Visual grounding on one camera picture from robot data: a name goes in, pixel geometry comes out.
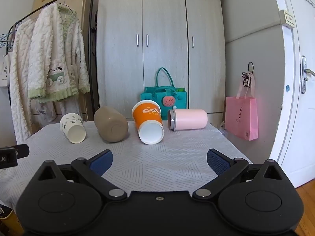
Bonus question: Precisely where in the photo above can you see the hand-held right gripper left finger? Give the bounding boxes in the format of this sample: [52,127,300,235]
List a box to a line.
[37,149,128,201]

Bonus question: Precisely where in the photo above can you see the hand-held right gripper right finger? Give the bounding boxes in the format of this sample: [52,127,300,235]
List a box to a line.
[193,148,284,201]

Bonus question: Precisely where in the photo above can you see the brown cup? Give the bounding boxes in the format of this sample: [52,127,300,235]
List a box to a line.
[94,106,129,143]

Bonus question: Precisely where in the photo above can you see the white leaf-print paper cup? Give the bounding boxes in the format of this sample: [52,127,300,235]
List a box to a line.
[59,113,86,144]

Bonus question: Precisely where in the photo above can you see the pink tumbler cup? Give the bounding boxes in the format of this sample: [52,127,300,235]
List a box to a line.
[168,109,208,131]

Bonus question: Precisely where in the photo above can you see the orange paper cup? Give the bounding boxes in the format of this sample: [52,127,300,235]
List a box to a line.
[132,100,164,145]

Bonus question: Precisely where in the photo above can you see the pink paper bag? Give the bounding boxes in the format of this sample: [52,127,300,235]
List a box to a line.
[225,72,259,141]

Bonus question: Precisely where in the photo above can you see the white patterned tablecloth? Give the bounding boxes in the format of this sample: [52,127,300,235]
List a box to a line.
[0,120,254,209]

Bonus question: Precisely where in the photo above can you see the yellow container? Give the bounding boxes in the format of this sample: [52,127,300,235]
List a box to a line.
[0,205,24,236]

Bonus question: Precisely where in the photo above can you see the white tote bag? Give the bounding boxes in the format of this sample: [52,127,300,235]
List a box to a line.
[0,53,11,88]

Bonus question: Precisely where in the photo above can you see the white door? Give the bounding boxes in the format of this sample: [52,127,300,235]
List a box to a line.
[269,0,315,188]

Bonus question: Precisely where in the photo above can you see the teal felt handbag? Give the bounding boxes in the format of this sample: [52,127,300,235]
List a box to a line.
[140,67,187,120]

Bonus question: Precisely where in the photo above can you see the white fluffy robe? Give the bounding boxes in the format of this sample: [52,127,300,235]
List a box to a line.
[9,18,84,144]

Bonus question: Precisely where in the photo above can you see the white fluffy green-trimmed jacket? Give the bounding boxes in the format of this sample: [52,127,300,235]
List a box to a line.
[28,3,91,104]

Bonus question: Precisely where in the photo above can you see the light wood wardrobe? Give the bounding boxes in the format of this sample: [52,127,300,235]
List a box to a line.
[96,0,225,122]

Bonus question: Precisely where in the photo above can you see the black clothes rack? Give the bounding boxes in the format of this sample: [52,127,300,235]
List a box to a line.
[7,0,99,121]

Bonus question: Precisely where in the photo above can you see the black hair ties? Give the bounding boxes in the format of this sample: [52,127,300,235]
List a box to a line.
[242,62,255,88]

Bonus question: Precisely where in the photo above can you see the light blue wire hanger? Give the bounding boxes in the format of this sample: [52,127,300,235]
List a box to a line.
[0,33,14,53]

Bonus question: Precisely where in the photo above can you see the silver door handle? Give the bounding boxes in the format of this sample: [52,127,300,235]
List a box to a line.
[301,56,315,94]

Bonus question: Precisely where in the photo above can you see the beige wall box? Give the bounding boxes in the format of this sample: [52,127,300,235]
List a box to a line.
[279,9,296,29]

